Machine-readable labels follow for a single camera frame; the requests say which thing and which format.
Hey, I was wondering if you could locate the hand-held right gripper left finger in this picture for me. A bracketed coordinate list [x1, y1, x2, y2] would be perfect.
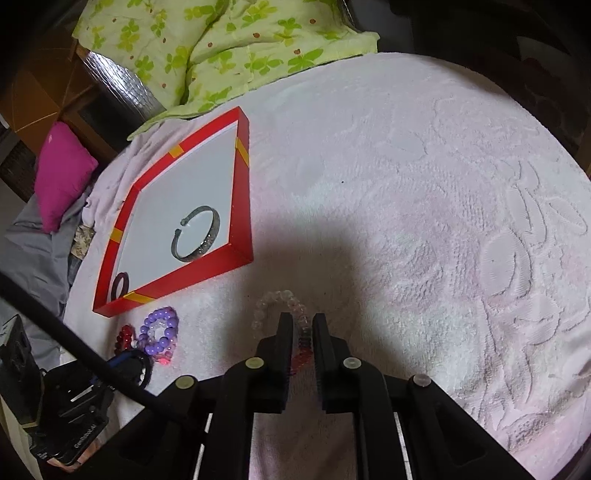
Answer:
[110, 312, 295, 480]

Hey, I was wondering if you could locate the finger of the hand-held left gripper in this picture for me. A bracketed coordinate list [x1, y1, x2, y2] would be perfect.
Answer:
[108, 348, 154, 389]

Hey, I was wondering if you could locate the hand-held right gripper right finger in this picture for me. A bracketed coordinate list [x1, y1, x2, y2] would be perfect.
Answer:
[312, 313, 536, 480]

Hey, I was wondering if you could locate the dark red bead bracelet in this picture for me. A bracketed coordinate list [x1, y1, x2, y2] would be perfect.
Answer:
[115, 324, 136, 357]

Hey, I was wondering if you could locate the clear bead bracelet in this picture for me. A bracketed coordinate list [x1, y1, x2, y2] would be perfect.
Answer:
[252, 290, 315, 376]

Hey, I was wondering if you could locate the purple bead bracelet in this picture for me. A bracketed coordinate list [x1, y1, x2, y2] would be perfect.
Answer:
[139, 306, 180, 352]

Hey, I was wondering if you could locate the red cardboard box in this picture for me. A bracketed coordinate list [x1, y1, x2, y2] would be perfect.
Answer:
[92, 106, 254, 318]

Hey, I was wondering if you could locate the silver bangle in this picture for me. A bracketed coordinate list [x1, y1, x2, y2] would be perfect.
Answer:
[171, 206, 221, 262]

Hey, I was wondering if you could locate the patterned cloth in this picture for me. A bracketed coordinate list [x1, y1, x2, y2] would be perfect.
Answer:
[71, 225, 96, 258]

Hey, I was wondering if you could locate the grey cloth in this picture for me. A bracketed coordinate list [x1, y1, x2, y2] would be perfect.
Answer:
[0, 189, 93, 319]

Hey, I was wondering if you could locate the pale pink textured blanket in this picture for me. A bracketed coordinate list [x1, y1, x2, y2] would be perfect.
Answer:
[62, 51, 591, 480]

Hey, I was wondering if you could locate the magenta pillow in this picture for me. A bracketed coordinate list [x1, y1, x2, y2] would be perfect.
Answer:
[36, 121, 99, 233]

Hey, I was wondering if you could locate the silver foil mat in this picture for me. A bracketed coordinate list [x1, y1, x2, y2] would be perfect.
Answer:
[76, 42, 168, 124]

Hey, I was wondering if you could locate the green floral quilt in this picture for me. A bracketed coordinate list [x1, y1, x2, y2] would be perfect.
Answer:
[71, 0, 382, 139]

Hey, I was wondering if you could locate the dark thin bracelet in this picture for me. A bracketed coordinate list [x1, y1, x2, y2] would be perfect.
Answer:
[111, 272, 131, 302]

